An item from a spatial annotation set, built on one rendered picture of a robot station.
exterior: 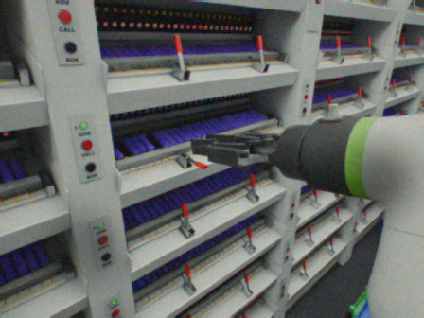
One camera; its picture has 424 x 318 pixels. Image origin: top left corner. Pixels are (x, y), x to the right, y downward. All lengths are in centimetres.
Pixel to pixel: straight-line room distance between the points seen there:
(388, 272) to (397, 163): 10
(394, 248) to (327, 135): 13
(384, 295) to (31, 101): 50
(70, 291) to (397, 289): 60
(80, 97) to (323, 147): 39
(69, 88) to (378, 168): 45
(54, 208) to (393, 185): 52
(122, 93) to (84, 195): 20
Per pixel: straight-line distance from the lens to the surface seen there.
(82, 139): 55
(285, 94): 100
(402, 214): 31
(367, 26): 164
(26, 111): 53
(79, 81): 54
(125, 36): 76
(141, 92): 59
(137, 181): 65
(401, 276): 31
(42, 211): 60
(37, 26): 52
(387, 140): 33
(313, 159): 35
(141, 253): 76
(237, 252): 106
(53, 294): 73
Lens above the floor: 125
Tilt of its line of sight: 22 degrees down
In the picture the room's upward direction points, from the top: straight up
